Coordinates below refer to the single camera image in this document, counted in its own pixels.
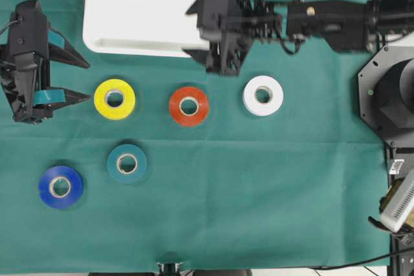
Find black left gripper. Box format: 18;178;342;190
1;28;90;124

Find yellow tape roll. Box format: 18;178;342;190
93;79;138;120

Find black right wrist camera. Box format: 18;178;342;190
197;0;229;42

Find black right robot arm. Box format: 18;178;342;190
183;0;413;76

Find white perforated electronics box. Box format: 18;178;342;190
380;170;413;233

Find black cable bottom right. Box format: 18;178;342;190
310;246;414;270

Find teal tape roll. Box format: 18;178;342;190
106;144;147;184

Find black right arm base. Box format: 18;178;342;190
358;46;413;148

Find red tape roll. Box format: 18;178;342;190
169;87;210;127

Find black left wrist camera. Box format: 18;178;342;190
7;0;49;72

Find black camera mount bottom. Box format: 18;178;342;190
157;262;182;276

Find blue tape roll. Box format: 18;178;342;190
38;165;83;209

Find white tape roll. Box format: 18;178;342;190
243;75;284;117

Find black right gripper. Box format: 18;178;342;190
182;0;283;76

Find white plastic tray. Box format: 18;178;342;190
83;0;209;58

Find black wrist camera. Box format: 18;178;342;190
197;0;229;42
7;0;49;72

